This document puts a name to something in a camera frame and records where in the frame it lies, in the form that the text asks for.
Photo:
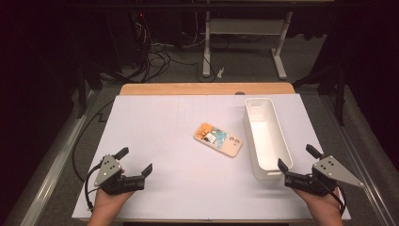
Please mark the person's right hand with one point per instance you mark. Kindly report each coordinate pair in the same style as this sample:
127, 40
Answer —
323, 205

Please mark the small white plug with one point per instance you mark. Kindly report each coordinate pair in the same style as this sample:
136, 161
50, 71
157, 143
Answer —
221, 72

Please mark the white table mat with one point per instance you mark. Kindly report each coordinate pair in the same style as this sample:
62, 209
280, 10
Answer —
175, 175

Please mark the white plastic storage bin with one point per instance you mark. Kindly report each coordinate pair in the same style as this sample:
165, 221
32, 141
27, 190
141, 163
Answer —
266, 138

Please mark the aluminium floor rail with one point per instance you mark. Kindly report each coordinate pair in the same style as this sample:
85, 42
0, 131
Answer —
47, 175
360, 157

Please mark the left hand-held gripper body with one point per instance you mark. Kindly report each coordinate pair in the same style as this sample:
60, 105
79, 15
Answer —
108, 171

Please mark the black tripod stand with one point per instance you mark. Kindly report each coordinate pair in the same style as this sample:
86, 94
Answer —
339, 94
82, 91

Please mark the white metal stand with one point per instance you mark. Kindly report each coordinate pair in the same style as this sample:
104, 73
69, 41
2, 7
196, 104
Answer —
247, 26

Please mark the printed beige phone case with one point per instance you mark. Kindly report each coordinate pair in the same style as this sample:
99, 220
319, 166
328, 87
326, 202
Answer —
219, 141

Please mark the person's left hand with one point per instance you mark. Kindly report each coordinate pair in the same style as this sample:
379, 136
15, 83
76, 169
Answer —
108, 202

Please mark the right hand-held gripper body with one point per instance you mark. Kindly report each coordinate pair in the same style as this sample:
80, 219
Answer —
329, 169

